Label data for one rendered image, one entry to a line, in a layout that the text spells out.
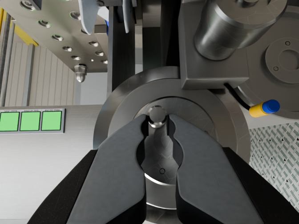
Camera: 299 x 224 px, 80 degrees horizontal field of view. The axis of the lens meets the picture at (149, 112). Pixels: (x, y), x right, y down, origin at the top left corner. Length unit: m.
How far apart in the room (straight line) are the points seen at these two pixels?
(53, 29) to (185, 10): 0.31
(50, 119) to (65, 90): 1.87
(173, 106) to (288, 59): 0.13
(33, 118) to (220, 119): 0.52
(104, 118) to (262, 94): 0.16
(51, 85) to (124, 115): 2.35
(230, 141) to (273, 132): 0.19
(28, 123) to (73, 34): 0.30
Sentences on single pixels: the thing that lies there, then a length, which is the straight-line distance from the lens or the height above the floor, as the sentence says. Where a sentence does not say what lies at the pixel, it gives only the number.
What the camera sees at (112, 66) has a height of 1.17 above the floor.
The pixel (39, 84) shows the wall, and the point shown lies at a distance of 2.55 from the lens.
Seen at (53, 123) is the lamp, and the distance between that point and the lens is 0.57.
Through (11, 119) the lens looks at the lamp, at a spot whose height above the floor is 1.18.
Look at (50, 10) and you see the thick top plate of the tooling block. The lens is 0.38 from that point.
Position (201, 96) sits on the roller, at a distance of 0.17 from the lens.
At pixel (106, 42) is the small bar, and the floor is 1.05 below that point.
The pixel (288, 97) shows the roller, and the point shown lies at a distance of 0.22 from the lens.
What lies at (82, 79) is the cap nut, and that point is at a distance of 0.56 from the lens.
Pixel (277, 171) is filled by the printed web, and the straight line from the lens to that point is 0.36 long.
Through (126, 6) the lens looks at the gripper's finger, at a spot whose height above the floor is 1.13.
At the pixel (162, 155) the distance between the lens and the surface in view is 0.16.
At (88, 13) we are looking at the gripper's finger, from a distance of 0.21.
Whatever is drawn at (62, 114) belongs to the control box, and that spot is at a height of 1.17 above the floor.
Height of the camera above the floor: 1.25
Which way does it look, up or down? 10 degrees down
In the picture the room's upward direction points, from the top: 179 degrees clockwise
